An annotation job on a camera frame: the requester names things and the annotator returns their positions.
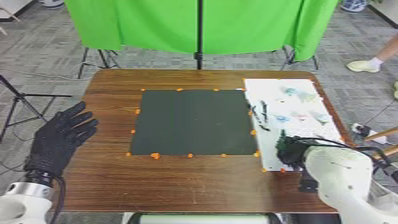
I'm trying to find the black cable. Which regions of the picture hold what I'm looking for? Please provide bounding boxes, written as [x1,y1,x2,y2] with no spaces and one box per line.
[292,136,398,178]

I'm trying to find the person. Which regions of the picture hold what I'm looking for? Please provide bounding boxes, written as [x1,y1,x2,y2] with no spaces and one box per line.
[344,33,398,101]

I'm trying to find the black tripod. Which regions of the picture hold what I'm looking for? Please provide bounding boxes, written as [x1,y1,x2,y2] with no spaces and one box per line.
[0,74,74,143]

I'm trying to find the pale green flower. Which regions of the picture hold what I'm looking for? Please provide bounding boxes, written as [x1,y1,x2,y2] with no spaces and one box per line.
[296,92,319,103]

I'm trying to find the white sheet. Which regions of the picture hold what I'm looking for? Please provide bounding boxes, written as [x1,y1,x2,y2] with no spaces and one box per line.
[241,78,347,173]

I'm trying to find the pale grey bar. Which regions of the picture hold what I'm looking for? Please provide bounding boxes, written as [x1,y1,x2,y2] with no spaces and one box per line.
[125,213,280,224]

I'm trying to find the black stand legs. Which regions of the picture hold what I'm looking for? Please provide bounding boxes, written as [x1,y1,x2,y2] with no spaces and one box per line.
[74,46,122,80]
[276,45,321,71]

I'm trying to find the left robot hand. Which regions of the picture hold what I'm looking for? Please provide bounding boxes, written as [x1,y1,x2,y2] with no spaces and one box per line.
[22,100,100,179]

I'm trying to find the blue flower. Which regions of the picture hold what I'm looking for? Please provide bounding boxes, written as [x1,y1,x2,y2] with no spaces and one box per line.
[278,86,299,97]
[273,114,292,124]

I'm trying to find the dark mat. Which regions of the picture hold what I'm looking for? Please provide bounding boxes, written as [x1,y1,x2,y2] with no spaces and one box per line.
[127,89,260,157]

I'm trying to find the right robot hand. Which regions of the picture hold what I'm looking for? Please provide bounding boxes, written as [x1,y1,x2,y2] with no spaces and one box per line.
[275,134,321,168]

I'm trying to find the black stand pole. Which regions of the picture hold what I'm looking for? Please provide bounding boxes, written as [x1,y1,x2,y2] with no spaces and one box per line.
[191,0,205,71]

